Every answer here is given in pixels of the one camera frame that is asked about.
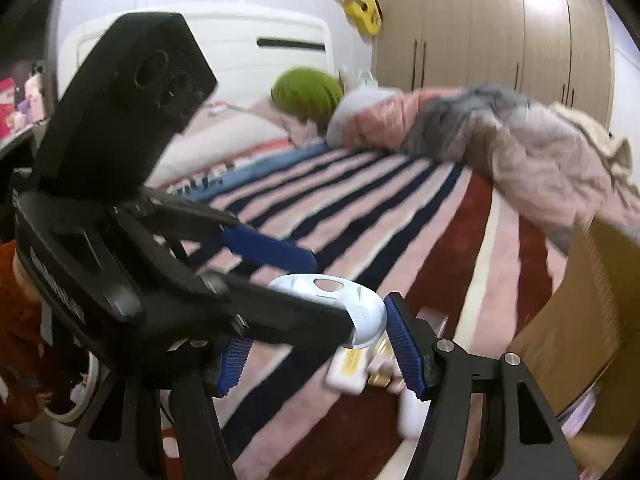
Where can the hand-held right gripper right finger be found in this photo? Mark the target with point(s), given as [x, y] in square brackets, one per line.
[406, 347]

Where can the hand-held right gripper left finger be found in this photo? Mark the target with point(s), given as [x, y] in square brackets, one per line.
[234, 366]

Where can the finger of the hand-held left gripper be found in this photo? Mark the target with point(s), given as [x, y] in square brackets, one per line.
[270, 251]
[290, 315]

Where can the cream bottle with yellow label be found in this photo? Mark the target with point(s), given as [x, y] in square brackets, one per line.
[350, 366]

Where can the cardboard box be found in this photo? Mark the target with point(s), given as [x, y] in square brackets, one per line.
[585, 320]

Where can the person's left forearm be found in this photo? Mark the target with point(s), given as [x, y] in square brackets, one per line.
[22, 320]

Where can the white plastic bottle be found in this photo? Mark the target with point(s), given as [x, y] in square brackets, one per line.
[411, 410]

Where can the pink packages on shelf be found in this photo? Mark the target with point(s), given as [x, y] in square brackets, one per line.
[20, 105]

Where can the striped blanket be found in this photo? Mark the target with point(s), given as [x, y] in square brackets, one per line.
[380, 220]

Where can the pale pink pillow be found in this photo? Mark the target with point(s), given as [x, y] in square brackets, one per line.
[225, 135]

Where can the white round object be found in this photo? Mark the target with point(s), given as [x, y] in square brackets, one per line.
[75, 400]

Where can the green plush pillow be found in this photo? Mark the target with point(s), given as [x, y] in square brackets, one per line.
[307, 92]

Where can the white bed headboard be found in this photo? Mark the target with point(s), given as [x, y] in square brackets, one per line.
[225, 45]

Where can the pink and grey quilt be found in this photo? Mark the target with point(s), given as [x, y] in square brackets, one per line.
[500, 135]

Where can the beige cloth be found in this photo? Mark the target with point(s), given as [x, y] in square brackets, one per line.
[600, 135]

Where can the beige wardrobe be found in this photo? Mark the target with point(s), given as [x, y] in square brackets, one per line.
[490, 25]

